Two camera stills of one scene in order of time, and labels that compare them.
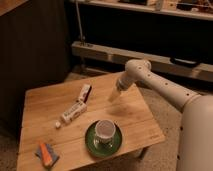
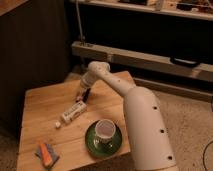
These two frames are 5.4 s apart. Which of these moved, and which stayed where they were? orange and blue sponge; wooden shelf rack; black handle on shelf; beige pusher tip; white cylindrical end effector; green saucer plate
Moved: white cylindrical end effector; beige pusher tip
Stayed: orange and blue sponge; wooden shelf rack; green saucer plate; black handle on shelf
